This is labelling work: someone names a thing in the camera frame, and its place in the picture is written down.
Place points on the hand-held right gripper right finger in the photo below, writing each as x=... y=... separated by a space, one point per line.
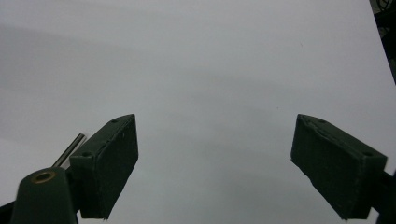
x=336 y=168

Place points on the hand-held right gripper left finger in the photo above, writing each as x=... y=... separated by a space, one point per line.
x=106 y=168

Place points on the metal standoff pin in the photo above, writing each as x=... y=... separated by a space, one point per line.
x=69 y=151

